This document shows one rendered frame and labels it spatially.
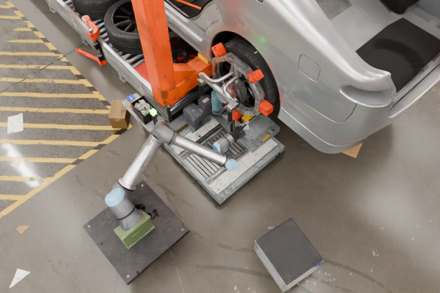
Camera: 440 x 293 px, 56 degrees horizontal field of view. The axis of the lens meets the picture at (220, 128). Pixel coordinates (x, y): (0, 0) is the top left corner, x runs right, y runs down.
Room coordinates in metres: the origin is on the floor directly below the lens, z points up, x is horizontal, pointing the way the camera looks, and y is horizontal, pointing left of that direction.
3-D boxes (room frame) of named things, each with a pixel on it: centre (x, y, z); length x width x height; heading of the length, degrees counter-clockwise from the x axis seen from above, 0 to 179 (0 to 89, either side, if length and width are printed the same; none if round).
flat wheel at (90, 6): (3.92, 1.34, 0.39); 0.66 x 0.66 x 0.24
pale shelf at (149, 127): (2.19, 0.68, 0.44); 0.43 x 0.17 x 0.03; 41
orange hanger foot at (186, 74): (2.51, 0.22, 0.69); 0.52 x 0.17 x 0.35; 131
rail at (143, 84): (3.25, 1.28, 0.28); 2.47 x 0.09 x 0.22; 41
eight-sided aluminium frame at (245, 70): (2.15, -0.14, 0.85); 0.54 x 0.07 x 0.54; 41
